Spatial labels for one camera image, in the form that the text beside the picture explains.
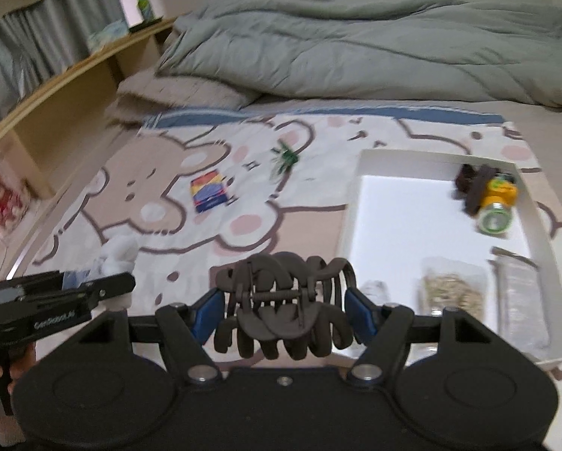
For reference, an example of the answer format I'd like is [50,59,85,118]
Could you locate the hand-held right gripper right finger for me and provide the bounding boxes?
[345,286,494,384]

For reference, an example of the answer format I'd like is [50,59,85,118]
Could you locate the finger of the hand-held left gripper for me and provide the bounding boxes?
[18,271,137,312]
[0,271,66,298]

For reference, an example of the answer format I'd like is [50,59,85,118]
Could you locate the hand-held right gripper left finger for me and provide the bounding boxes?
[76,288,225,384]

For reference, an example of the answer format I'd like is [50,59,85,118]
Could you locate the small clear plastic item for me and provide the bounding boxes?
[359,280,391,307]

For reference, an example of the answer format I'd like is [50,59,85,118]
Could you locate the large brown hair claw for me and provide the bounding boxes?
[209,252,357,362]

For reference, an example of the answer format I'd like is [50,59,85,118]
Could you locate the white cardboard box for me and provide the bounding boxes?
[335,148,562,373]

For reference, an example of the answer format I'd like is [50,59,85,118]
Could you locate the small brown hair claw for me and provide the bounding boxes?
[453,163,498,218]

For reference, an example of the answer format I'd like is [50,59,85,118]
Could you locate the yellow green bottle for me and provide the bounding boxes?
[477,174,519,236]

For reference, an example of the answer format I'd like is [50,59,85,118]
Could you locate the white tissue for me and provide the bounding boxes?
[64,236,140,289]

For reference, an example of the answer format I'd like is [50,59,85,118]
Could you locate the red printed cloth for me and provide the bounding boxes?
[0,169,33,246]

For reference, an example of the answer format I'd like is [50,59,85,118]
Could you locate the bear printed blanket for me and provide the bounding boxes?
[31,104,562,388]

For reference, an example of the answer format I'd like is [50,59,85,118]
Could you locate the clear bag of rubber bands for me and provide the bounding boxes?
[419,257,489,321]

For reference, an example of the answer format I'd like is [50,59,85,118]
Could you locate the blue card pack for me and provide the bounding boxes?
[189,172,231,215]

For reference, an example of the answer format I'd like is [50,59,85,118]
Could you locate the grey foil packet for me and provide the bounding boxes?
[489,247,552,352]

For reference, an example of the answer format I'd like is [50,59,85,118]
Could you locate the wooden headboard shelf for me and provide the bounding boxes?
[0,16,179,268]

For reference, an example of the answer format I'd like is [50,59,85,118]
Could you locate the beige pillow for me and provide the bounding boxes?
[104,72,259,126]

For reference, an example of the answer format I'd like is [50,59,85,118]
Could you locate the grey curtain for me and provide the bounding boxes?
[0,0,137,124]

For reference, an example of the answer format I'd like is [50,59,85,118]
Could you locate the pale blue packet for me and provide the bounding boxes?
[87,21,129,53]

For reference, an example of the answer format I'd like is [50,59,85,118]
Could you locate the dark tray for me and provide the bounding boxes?
[127,17,165,35]

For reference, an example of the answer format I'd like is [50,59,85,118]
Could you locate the grey duvet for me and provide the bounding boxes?
[154,0,562,116]

